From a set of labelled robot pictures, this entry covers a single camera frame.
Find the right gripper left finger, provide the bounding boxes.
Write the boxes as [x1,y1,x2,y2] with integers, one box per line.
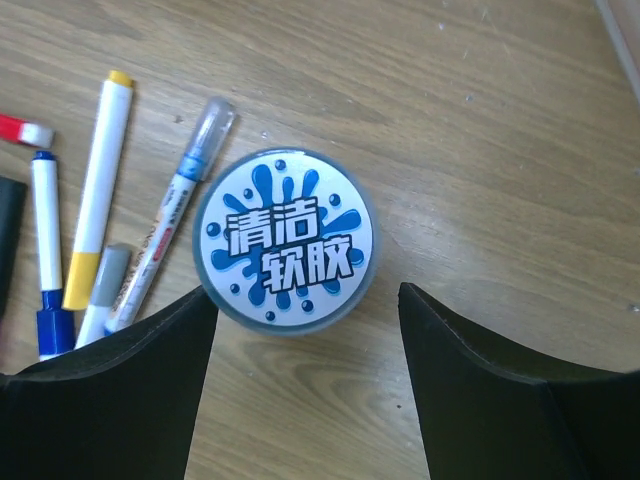
[1,287,218,479]

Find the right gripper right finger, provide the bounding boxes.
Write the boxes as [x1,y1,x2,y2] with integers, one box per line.
[398,283,639,479]

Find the round blue patterned tin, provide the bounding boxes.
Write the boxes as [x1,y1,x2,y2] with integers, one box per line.
[192,147,381,336]

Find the blue patterned pen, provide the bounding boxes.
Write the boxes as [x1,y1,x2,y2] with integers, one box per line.
[105,97,236,335]

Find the yellow banded white marker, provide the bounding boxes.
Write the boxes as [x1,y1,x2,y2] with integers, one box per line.
[63,70,134,311]

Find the blue capped white marker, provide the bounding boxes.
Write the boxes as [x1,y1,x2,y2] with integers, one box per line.
[31,150,75,361]

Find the grey capped white marker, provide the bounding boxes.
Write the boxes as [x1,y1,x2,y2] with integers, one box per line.
[75,243,131,349]

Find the purple capped black highlighter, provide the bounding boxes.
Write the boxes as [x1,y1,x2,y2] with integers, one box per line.
[0,176,27,316]

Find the red capped white marker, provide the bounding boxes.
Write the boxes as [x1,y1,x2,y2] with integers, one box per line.
[0,114,55,149]

